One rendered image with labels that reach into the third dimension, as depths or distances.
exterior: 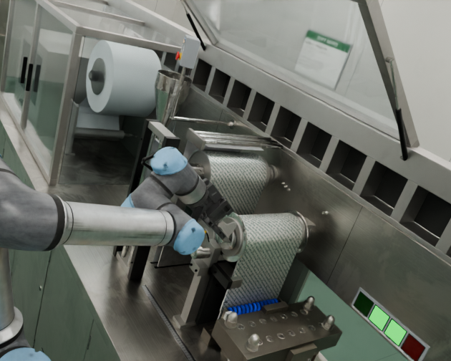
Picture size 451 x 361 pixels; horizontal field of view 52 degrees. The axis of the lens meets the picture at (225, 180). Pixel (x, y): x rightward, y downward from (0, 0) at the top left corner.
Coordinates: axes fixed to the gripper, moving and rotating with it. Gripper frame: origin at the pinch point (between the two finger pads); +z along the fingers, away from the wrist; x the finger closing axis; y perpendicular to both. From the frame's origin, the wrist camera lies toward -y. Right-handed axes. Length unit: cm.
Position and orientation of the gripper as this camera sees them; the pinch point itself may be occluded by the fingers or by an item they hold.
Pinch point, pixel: (221, 237)
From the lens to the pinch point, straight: 133.8
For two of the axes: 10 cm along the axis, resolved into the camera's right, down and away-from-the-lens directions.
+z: 4.2, 5.8, 7.0
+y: 7.3, -6.7, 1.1
